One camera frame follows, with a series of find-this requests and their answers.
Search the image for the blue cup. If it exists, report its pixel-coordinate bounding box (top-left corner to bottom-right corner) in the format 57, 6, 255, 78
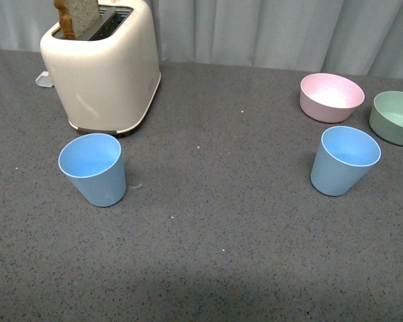
310, 126, 382, 197
58, 133, 126, 207

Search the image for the green bowl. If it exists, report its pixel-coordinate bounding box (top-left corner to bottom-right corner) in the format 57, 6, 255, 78
369, 91, 403, 146

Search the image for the grey curtain backdrop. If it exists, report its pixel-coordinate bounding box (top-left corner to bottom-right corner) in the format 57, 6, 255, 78
0, 0, 403, 80

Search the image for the cream white toaster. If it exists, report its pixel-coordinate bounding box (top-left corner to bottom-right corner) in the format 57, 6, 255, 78
40, 1, 161, 134

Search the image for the small white plastic piece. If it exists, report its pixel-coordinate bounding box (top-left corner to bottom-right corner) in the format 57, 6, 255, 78
35, 71, 54, 88

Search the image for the slice of toast bread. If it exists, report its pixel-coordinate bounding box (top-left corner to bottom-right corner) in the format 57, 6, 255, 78
54, 0, 101, 40

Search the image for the pink bowl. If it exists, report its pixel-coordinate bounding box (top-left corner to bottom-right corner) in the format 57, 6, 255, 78
300, 73, 365, 123

